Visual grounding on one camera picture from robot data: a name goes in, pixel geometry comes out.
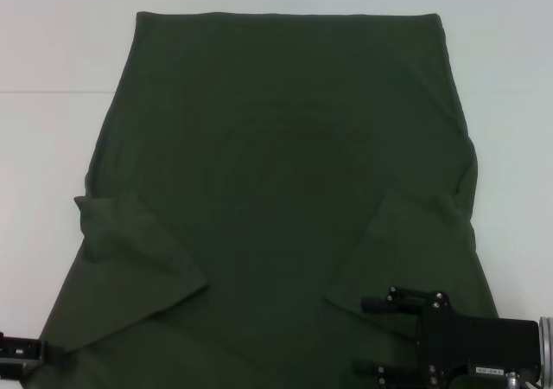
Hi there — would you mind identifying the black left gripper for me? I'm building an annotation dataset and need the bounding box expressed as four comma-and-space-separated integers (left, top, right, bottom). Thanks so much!
0, 331, 67, 372

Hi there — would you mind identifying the dark green t-shirt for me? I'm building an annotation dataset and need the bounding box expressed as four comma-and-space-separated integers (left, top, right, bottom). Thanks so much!
23, 10, 500, 389

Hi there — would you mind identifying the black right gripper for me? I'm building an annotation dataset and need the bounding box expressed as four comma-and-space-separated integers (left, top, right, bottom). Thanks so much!
353, 286, 542, 389

